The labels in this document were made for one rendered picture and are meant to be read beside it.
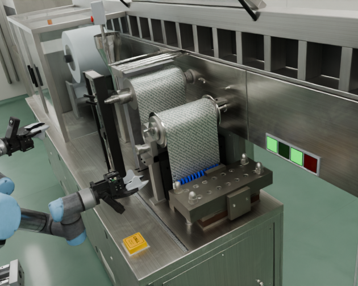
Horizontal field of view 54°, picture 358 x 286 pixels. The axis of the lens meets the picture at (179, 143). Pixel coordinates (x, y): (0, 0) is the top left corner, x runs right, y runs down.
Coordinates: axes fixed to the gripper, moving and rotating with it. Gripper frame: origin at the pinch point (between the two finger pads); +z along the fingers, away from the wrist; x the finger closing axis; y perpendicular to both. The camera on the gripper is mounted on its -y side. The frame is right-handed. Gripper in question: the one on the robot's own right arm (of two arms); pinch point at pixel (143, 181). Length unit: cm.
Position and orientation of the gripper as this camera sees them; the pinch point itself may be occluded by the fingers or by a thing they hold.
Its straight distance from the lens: 140.1
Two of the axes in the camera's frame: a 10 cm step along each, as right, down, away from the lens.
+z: 8.6, -3.2, 4.0
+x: -5.0, -3.4, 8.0
